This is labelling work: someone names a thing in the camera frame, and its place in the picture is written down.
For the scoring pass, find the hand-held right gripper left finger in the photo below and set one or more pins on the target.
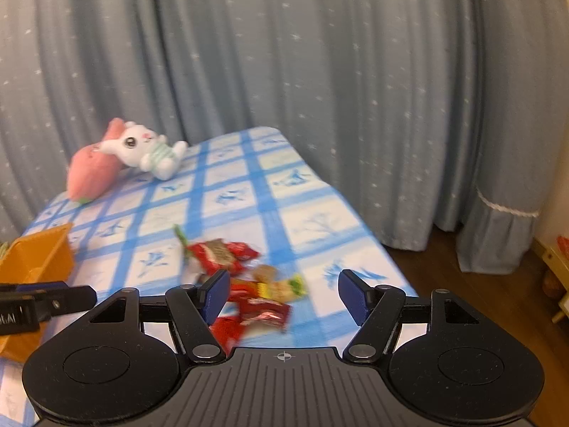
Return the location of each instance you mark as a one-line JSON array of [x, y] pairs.
[[217, 297]]

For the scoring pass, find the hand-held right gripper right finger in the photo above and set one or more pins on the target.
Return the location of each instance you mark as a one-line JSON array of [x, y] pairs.
[[353, 299]]

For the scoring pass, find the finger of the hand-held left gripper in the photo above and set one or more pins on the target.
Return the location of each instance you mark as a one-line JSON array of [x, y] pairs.
[[71, 299], [26, 288]]

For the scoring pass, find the small red snack packet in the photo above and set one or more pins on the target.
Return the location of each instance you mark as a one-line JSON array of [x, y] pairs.
[[266, 313], [242, 288], [226, 331]]

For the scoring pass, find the orange plastic tray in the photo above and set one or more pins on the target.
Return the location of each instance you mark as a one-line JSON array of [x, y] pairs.
[[40, 253]]

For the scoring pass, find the red snack packet gold circle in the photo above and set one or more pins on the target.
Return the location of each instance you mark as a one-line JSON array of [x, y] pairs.
[[218, 253]]

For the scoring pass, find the brown snack packet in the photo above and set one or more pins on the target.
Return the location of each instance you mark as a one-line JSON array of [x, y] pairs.
[[265, 272]]

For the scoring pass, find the yellow green snack packet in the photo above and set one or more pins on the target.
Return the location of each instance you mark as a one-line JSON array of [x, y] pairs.
[[286, 288]]

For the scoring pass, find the green white snack packet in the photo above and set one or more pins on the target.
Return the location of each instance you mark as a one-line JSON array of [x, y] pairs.
[[181, 235]]

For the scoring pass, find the blue checked tablecloth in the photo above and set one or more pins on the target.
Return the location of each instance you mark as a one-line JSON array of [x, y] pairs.
[[275, 195]]

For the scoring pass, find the pink plush toy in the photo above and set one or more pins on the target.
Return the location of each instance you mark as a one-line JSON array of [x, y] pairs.
[[91, 173]]

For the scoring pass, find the white bunny plush toy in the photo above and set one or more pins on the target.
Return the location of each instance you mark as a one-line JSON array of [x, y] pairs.
[[146, 146]]

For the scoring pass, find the yellow wooden furniture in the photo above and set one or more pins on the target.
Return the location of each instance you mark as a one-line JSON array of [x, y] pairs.
[[551, 255]]

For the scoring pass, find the blue-grey star curtain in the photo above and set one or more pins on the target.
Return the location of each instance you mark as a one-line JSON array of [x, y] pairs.
[[266, 53]]

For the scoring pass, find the lace-trimmed blue fabric cover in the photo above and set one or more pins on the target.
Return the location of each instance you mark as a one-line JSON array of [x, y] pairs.
[[502, 98]]

